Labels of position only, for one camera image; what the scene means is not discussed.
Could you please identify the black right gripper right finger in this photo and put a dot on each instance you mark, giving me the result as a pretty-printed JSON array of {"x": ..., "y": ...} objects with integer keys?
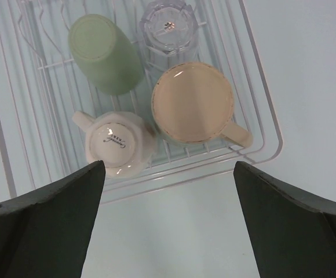
[{"x": 292, "y": 231}]

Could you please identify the white wire dish rack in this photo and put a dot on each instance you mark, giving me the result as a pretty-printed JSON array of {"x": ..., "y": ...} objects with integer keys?
[{"x": 41, "y": 87}]

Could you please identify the cream painted ceramic mug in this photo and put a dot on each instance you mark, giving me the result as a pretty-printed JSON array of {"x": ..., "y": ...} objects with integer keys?
[{"x": 193, "y": 103}]

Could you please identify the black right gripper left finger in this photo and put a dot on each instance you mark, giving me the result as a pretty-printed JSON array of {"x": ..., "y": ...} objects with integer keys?
[{"x": 46, "y": 232}]

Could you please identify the green tumbler cup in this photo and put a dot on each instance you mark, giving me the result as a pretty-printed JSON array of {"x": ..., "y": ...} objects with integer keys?
[{"x": 105, "y": 55}]

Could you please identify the white Simple ceramic mug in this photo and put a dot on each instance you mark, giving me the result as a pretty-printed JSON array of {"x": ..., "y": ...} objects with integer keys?
[{"x": 124, "y": 141}]

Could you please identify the clear glass cup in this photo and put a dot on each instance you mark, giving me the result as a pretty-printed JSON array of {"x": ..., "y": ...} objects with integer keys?
[{"x": 168, "y": 35}]

